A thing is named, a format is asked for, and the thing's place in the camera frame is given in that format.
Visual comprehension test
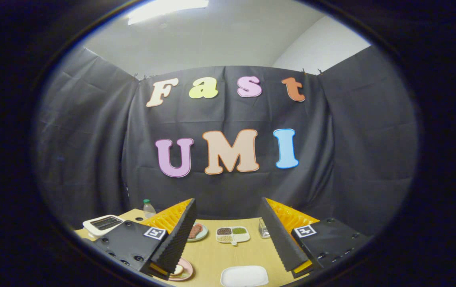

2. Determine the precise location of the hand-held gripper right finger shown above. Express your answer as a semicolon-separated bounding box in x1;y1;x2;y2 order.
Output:
256;197;373;279

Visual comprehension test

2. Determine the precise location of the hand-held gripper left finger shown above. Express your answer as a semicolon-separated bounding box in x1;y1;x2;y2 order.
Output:
90;198;198;280

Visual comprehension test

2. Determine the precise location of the light green oval plate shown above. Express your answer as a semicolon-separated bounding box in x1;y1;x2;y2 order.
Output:
187;223;209;242

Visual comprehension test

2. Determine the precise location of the pink round plate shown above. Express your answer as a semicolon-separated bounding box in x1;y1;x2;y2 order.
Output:
168;257;194;281

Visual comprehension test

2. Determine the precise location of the white divided dish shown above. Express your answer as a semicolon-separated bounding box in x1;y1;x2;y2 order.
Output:
216;226;251;246

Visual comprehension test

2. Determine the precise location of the clear plastic water bottle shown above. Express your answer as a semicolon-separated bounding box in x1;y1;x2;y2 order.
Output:
143;199;157;219

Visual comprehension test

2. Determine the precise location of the white square plate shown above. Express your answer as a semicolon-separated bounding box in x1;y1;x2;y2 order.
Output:
220;265;269;287

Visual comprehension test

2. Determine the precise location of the white toaster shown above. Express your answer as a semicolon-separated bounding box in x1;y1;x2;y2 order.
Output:
83;215;125;238

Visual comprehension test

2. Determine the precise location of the black backdrop cloth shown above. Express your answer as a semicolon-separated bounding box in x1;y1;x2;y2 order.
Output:
33;44;419;240

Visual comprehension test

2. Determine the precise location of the metal wire utensil holder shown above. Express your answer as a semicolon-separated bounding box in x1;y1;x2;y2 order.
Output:
258;218;271;239

